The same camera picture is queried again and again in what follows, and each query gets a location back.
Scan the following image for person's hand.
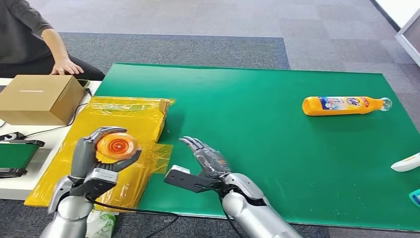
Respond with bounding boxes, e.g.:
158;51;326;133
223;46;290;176
51;57;84;75

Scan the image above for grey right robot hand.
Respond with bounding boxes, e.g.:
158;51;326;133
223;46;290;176
178;136;232;179

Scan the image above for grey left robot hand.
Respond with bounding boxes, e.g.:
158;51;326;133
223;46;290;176
69;126;142;184

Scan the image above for orange bottle clear cap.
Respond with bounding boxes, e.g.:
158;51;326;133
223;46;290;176
301;96;393;117
95;132;138;164

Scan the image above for brown cardboard box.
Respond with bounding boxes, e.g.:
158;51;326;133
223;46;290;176
0;74;87;126

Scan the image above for person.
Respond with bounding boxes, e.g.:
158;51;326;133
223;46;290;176
0;0;105;81

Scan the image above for green mat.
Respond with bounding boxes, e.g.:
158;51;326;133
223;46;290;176
94;63;420;232

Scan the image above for white plastic bag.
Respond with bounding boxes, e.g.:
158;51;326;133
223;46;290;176
85;210;116;238

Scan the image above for yellow plastic wrapped box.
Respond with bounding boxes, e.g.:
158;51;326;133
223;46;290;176
24;96;175;213

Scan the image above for small black gadget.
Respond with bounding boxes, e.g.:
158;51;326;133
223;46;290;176
0;131;26;141

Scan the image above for white plastic handheld object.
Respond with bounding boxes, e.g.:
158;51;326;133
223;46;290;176
390;152;420;173

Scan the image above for teal object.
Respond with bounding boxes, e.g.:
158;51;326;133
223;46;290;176
409;189;420;208

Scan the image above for white framed panel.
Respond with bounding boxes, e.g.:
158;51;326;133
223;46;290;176
395;9;420;68

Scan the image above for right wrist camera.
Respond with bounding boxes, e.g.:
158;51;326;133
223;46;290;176
163;165;224;194

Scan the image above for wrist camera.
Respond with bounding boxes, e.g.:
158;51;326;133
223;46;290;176
70;168;119;200
163;165;224;194

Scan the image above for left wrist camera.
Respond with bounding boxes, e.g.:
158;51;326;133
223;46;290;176
70;168;119;200

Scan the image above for thin black table cable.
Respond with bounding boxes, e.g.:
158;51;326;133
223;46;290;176
23;87;93;139

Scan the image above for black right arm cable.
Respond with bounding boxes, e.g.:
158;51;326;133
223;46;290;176
218;193;238;238

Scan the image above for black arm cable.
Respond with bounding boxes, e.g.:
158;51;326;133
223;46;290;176
86;196;179;238
218;193;238;238

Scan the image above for green device black frame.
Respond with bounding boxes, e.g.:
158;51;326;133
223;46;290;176
0;140;46;179

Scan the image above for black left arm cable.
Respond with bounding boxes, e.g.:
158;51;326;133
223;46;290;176
86;196;179;238

